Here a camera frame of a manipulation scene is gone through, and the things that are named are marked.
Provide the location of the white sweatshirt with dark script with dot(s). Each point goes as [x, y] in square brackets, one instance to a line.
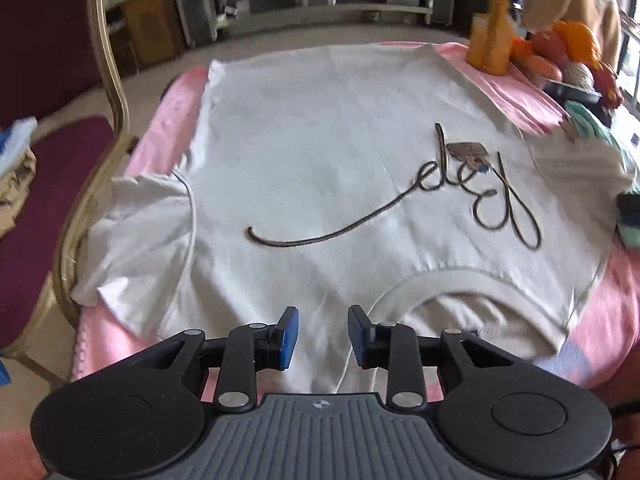
[325, 170]

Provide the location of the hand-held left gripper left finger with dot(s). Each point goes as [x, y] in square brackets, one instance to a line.
[289, 335]

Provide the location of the small orange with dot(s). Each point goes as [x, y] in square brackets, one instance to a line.
[522, 47]

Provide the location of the bright blue garment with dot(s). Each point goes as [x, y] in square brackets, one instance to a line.
[4, 372]

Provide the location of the black fruit basket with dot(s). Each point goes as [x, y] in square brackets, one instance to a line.
[570, 92]

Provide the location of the pink printed blanket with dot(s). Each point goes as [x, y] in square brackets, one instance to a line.
[505, 97]

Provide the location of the dark red fruit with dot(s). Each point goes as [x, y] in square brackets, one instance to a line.
[607, 85]

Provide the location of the beige garment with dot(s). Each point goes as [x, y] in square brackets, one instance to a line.
[17, 185]

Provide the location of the orange juice bottle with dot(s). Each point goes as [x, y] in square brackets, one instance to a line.
[492, 35]

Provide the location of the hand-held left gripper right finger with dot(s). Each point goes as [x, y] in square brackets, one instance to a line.
[357, 335]

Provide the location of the wooden cabinet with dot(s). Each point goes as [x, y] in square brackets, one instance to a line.
[150, 25]

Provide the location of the white netted fruit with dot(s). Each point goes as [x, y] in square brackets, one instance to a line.
[577, 75]

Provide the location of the teal garment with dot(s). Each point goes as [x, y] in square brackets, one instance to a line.
[595, 127]

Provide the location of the light blue knit garment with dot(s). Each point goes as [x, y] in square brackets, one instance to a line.
[17, 140]

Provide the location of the large orange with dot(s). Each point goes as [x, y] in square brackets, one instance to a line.
[577, 40]

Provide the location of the maroon banquet chair gold frame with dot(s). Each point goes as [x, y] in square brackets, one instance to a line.
[50, 185]

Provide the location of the pale red apple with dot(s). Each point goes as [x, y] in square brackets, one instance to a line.
[540, 64]

